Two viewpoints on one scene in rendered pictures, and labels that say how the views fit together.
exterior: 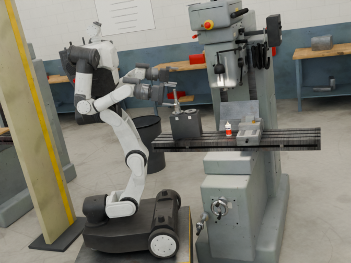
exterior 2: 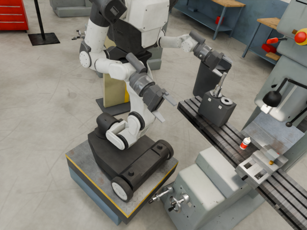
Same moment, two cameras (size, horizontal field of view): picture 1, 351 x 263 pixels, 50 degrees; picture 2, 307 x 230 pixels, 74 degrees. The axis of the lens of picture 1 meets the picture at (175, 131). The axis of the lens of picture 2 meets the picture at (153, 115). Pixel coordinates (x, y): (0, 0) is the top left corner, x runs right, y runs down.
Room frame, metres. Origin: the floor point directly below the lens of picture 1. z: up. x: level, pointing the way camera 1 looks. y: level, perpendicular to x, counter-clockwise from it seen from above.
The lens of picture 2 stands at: (1.44, -0.25, 1.98)
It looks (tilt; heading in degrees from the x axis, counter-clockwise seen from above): 42 degrees down; 26
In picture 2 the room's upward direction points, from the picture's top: 12 degrees clockwise
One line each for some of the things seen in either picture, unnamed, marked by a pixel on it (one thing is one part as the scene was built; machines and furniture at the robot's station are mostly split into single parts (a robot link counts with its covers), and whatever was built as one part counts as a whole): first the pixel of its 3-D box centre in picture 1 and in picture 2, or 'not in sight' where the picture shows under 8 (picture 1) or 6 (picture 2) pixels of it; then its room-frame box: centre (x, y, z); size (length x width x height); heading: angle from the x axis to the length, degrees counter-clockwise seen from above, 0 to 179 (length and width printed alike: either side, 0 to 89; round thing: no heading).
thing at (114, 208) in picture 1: (123, 202); (123, 134); (2.35, 0.44, 0.68); 0.21 x 0.20 x 0.13; 85
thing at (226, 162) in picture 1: (233, 152); (235, 161); (2.64, -0.41, 0.79); 0.50 x 0.35 x 0.12; 157
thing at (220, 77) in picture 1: (219, 70); (276, 95); (2.54, -0.36, 1.45); 0.04 x 0.04 x 0.21; 67
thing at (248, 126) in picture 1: (249, 126); (264, 161); (2.53, -0.53, 1.02); 0.15 x 0.06 x 0.04; 69
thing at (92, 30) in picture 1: (94, 32); not in sight; (2.34, 0.38, 1.84); 0.10 x 0.07 x 0.09; 175
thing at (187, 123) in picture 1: (186, 123); (216, 107); (2.81, -0.09, 1.03); 0.22 x 0.12 x 0.20; 74
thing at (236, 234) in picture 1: (238, 195); (216, 186); (2.62, -0.40, 0.43); 0.81 x 0.32 x 0.60; 157
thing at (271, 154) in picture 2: (250, 120); (270, 156); (2.58, -0.55, 1.04); 0.06 x 0.05 x 0.06; 69
